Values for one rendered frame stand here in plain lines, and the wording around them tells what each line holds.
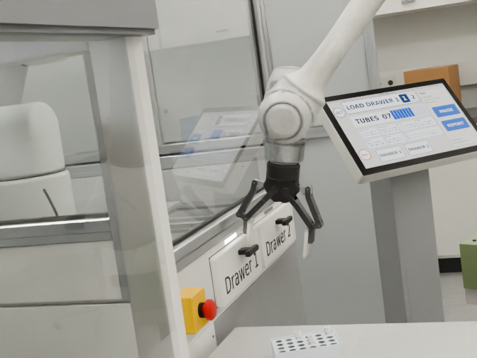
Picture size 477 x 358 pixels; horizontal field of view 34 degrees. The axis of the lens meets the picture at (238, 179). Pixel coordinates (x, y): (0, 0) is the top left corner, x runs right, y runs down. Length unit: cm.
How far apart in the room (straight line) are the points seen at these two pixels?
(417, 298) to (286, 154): 108
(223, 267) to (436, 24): 373
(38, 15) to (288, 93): 88
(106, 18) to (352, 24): 88
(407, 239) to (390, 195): 16
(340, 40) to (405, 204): 109
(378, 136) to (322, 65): 93
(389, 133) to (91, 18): 179
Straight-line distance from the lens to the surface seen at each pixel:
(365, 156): 238
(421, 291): 266
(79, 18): 75
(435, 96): 269
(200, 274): 161
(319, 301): 348
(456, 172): 455
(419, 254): 263
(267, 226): 201
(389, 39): 524
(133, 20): 86
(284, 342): 150
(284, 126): 150
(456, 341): 153
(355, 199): 333
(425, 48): 522
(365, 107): 252
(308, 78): 155
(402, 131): 251
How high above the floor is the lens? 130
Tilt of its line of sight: 7 degrees down
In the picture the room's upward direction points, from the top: 8 degrees counter-clockwise
